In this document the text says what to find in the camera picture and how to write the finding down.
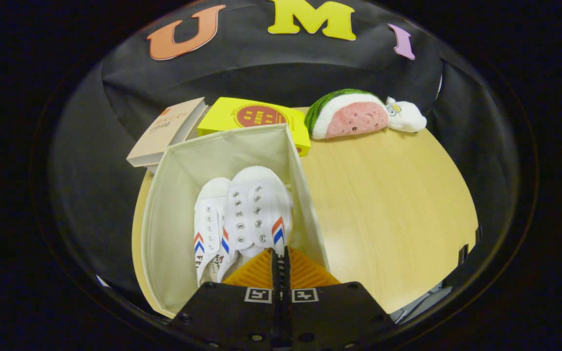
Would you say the white canvas shoe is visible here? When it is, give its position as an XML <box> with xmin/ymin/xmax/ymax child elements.
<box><xmin>217</xmin><ymin>166</ymin><xmax>295</xmax><ymax>282</ymax></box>
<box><xmin>193</xmin><ymin>177</ymin><xmax>233</xmax><ymax>287</ymax></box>

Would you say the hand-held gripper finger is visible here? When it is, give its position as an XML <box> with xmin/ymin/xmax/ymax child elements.
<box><xmin>283</xmin><ymin>246</ymin><xmax>399</xmax><ymax>351</ymax></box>
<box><xmin>169</xmin><ymin>246</ymin><xmax>281</xmax><ymax>351</ymax></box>

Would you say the beige cover book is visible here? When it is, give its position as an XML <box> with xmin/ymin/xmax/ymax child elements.
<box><xmin>126</xmin><ymin>97</ymin><xmax>207</xmax><ymax>168</ymax></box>

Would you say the watermelon slice plush toy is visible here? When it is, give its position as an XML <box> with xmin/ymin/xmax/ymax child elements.
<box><xmin>304</xmin><ymin>88</ymin><xmax>390</xmax><ymax>140</ymax></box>

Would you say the small white plush toy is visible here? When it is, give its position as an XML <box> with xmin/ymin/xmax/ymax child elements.
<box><xmin>385</xmin><ymin>97</ymin><xmax>428</xmax><ymax>134</ymax></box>

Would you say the yellow book with red circle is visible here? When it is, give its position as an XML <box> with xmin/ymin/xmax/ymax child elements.
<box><xmin>197</xmin><ymin>97</ymin><xmax>312</xmax><ymax>156</ymax></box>

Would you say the cream fabric storage box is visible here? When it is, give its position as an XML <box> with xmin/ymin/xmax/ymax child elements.
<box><xmin>140</xmin><ymin>123</ymin><xmax>331</xmax><ymax>318</ymax></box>

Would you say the grey book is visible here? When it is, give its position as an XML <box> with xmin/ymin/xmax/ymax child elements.
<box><xmin>147</xmin><ymin>105</ymin><xmax>213</xmax><ymax>174</ymax></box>

